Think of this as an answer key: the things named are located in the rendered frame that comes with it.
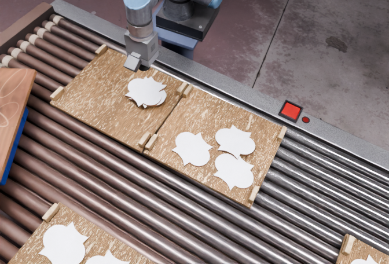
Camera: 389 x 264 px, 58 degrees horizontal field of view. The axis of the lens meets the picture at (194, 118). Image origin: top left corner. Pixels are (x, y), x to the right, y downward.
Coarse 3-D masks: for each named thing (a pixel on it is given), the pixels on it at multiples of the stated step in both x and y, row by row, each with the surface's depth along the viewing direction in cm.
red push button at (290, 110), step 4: (288, 104) 139; (284, 108) 138; (288, 108) 138; (292, 108) 138; (296, 108) 139; (284, 112) 137; (288, 112) 137; (292, 112) 137; (296, 112) 137; (292, 116) 136; (296, 116) 136
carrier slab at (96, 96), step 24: (96, 72) 142; (120, 72) 143; (144, 72) 144; (72, 96) 135; (96, 96) 136; (120, 96) 136; (168, 96) 138; (96, 120) 130; (120, 120) 130; (144, 120) 131
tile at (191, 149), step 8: (184, 136) 127; (192, 136) 127; (200, 136) 127; (176, 144) 125; (184, 144) 125; (192, 144) 125; (200, 144) 125; (176, 152) 123; (184, 152) 123; (192, 152) 123; (200, 152) 124; (208, 152) 124; (184, 160) 121; (192, 160) 122; (200, 160) 122; (208, 160) 122
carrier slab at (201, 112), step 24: (192, 96) 138; (168, 120) 131; (192, 120) 132; (216, 120) 132; (240, 120) 133; (264, 120) 134; (168, 144) 126; (216, 144) 127; (264, 144) 128; (192, 168) 121; (264, 168) 122; (240, 192) 117
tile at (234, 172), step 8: (216, 160) 122; (224, 160) 122; (232, 160) 122; (240, 160) 123; (216, 168) 120; (224, 168) 121; (232, 168) 121; (240, 168) 121; (248, 168) 121; (216, 176) 119; (224, 176) 119; (232, 176) 119; (240, 176) 119; (248, 176) 119; (232, 184) 117; (240, 184) 118; (248, 184) 118
